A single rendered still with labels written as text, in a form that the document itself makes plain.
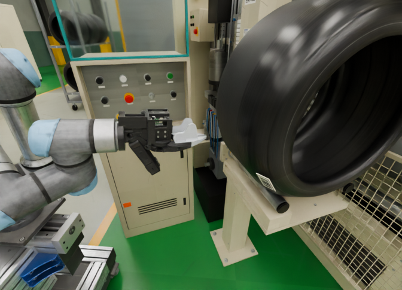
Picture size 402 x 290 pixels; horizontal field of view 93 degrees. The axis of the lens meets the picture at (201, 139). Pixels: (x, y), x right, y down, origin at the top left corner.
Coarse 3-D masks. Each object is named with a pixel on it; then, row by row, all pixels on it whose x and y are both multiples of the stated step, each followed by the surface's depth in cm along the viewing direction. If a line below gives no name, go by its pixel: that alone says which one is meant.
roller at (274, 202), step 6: (234, 156) 83; (246, 174) 75; (252, 180) 71; (258, 186) 68; (264, 192) 65; (270, 192) 63; (270, 198) 62; (276, 198) 61; (282, 198) 61; (276, 204) 60; (282, 204) 59; (288, 204) 60; (276, 210) 60; (282, 210) 60
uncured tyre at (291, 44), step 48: (336, 0) 37; (384, 0) 36; (240, 48) 51; (288, 48) 38; (336, 48) 36; (384, 48) 58; (240, 96) 47; (288, 96) 38; (336, 96) 78; (384, 96) 64; (240, 144) 50; (288, 144) 43; (336, 144) 76; (384, 144) 59; (288, 192) 54
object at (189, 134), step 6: (192, 126) 46; (180, 132) 45; (186, 132) 46; (192, 132) 46; (174, 138) 45; (180, 138) 46; (186, 138) 46; (192, 138) 47; (198, 138) 48; (204, 138) 49; (192, 144) 47
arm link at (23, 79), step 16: (0, 48) 52; (0, 64) 50; (16, 64) 52; (0, 80) 51; (16, 80) 53; (32, 80) 56; (0, 96) 53; (16, 96) 55; (32, 96) 59; (16, 112) 59; (32, 112) 63; (16, 128) 62; (32, 160) 72; (48, 160) 75
